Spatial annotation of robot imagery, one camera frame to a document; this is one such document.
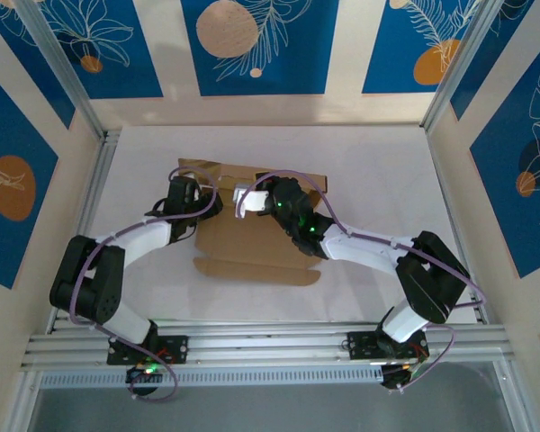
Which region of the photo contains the brown cardboard paper box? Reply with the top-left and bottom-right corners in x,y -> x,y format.
177,157 -> 329,288

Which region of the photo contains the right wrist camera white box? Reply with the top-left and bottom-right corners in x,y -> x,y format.
232,182 -> 271,221

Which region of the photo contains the aluminium side rail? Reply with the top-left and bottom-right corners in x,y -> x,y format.
425,128 -> 490,325
49,130 -> 121,334

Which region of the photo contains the aluminium base rail beam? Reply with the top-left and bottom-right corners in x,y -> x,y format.
20,321 -> 517,373

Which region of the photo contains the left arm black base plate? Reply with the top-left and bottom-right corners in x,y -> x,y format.
106,335 -> 190,365

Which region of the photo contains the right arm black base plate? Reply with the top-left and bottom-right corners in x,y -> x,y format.
346,330 -> 431,361

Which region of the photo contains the grey slotted cable duct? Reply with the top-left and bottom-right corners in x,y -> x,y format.
38,366 -> 386,391

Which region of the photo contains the aluminium frame post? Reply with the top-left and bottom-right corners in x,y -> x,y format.
421,0 -> 535,132
15,0 -> 110,140

